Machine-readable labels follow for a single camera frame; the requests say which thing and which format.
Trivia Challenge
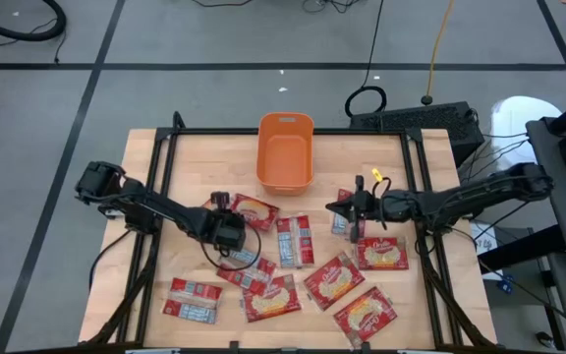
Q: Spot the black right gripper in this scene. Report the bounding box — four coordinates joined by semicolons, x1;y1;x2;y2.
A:
325;175;387;243

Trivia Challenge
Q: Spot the orange plastic basket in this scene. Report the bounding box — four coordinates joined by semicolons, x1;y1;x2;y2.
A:
255;112;315;197

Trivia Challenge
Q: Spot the white paper sheet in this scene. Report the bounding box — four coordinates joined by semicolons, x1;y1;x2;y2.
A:
469;221;499;257

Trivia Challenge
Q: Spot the black cart beam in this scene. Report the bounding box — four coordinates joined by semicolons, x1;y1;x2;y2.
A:
477;223;566;275

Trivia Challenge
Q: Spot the black left wrist camera cable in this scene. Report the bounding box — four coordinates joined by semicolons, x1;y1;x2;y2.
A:
198;221;263;272

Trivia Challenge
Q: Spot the black metal table frame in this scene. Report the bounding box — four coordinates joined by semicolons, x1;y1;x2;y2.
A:
81;110;500;354

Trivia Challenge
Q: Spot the black hanging cable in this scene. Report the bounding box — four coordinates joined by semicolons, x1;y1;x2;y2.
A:
343;0;388;119

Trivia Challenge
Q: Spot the yellow hanging cable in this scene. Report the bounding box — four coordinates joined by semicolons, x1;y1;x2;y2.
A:
421;0;457;107

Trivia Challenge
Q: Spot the black arm base cable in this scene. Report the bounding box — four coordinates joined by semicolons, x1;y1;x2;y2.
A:
87;227;135;292

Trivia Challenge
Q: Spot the black floor cable bundle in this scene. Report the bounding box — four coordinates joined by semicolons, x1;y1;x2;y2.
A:
301;0;366;15

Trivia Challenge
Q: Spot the black vacuum hose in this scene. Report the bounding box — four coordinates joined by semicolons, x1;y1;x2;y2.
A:
0;0;68;42

